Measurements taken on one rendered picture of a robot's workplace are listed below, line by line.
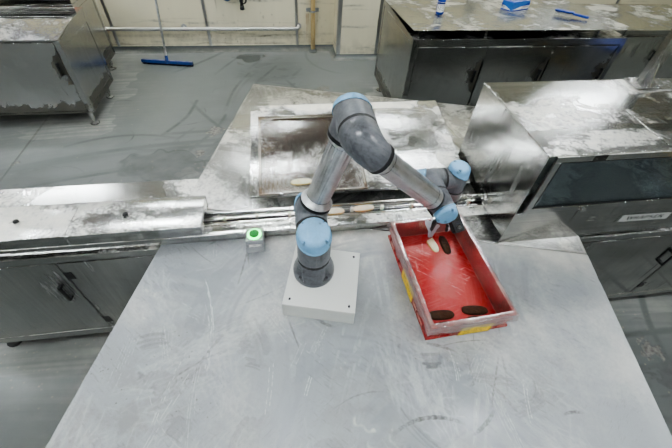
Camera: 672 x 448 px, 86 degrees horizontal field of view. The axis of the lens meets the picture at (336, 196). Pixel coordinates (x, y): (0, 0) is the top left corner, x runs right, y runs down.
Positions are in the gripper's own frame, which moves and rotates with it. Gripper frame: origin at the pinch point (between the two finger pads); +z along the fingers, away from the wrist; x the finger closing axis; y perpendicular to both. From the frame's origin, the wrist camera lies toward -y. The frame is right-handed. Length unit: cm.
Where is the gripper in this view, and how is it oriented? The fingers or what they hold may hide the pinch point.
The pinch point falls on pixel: (439, 234)
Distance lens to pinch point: 154.4
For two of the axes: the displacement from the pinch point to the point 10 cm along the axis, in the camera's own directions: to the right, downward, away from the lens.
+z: -0.5, 7.0, 7.1
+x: -9.2, 2.5, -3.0
